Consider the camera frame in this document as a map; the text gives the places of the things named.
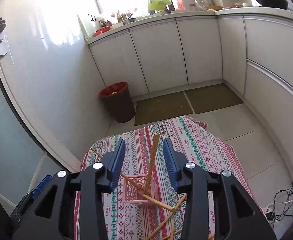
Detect wooden chopstick crossing pile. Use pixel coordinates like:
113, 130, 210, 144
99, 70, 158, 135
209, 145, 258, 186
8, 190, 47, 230
146, 193, 187, 240

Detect light wooden chopstick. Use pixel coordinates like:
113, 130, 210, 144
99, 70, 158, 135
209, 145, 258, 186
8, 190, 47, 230
144, 134, 159, 195

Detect white kitchen cabinets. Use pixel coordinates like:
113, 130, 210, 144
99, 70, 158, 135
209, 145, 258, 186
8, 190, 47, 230
87, 8, 293, 167

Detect pink perforated utensil holder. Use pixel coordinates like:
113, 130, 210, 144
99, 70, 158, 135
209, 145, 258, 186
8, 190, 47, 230
123, 174, 159, 206

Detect embroidered patterned tablecloth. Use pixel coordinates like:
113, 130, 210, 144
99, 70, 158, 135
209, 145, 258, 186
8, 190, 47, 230
74, 115, 265, 240

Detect olive floor mat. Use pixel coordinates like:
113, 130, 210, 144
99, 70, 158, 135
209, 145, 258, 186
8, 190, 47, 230
135, 83, 243, 126

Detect red-rimmed brown trash bin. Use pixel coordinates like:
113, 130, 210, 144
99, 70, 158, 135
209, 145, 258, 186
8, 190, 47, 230
98, 82, 136, 123

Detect white power strip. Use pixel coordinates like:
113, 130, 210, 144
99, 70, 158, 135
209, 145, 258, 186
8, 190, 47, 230
262, 203, 276, 215

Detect yellow-green plastic bag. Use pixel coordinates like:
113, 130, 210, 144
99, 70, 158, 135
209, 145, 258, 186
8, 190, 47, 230
147, 0, 172, 14

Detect black cables on floor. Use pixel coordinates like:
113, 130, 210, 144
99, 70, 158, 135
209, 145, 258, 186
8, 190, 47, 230
266, 182, 293, 223

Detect silver door handle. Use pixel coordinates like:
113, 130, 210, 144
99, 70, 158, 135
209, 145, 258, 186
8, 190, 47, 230
0, 18, 8, 57

